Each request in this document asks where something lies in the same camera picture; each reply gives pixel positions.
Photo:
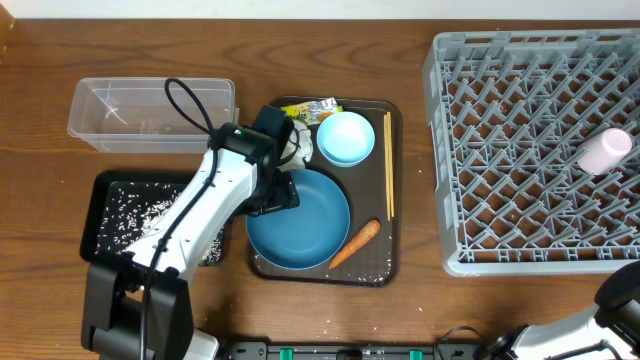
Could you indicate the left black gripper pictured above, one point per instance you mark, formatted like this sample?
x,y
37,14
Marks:
x,y
289,198

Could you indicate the dark blue plate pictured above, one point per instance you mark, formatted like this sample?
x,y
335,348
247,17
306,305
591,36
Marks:
x,y
309,234

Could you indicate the pile of white rice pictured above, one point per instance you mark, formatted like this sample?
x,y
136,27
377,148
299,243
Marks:
x,y
131,210

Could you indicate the pale pink cup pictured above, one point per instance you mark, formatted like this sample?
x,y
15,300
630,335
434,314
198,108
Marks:
x,y
604,151

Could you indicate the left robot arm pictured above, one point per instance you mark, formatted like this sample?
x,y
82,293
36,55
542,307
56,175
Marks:
x,y
137,303

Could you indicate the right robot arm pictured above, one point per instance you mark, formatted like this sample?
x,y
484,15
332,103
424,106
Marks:
x,y
607,330

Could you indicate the black waste tray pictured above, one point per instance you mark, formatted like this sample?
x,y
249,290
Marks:
x,y
89,242

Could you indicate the grey dishwasher rack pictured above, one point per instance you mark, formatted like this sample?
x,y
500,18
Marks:
x,y
508,113

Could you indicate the crumpled white tissue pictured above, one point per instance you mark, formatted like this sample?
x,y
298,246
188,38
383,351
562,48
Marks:
x,y
299,148

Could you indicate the green snack wrapper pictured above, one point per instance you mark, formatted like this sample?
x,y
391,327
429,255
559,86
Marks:
x,y
313,112

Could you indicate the light blue bowl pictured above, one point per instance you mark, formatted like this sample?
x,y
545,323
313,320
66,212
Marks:
x,y
345,139

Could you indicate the brown serving tray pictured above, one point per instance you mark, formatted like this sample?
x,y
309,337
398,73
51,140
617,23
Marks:
x,y
364,186

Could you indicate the left wooden chopstick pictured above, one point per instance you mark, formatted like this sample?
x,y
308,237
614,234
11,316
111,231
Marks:
x,y
387,173

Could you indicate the wooden chopstick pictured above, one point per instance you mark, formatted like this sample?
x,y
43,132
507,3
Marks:
x,y
387,173
390,163

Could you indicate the right wooden chopstick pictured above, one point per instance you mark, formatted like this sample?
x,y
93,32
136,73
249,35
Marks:
x,y
390,163

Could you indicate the orange carrot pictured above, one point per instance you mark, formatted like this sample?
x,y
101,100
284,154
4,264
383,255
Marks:
x,y
365,234

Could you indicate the clear plastic bin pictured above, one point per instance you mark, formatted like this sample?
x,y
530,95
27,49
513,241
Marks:
x,y
134,115

